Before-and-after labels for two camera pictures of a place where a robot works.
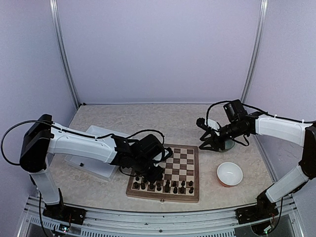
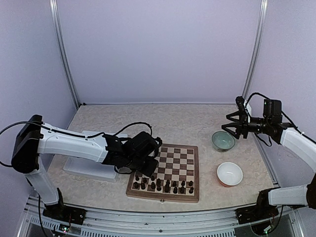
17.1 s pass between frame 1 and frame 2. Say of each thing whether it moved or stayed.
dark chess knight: stayed
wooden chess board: stayed
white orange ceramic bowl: stayed
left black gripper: moved
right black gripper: moved
